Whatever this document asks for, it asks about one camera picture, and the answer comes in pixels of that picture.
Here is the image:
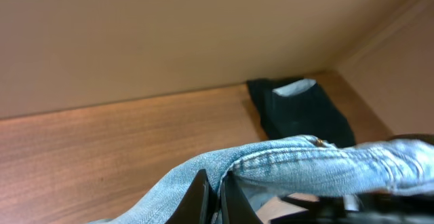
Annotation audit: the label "light blue denim shorts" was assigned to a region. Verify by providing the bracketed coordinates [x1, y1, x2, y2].
[86, 134, 434, 224]

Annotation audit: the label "folded black garment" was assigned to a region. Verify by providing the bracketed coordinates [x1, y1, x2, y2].
[247, 77, 356, 148]

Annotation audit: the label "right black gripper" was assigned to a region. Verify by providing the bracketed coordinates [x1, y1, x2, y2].
[270, 193, 433, 224]

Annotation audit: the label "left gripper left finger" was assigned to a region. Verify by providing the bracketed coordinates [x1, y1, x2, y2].
[165, 169, 217, 224]

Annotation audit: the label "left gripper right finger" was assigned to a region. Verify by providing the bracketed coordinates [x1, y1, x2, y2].
[220, 172, 262, 224]

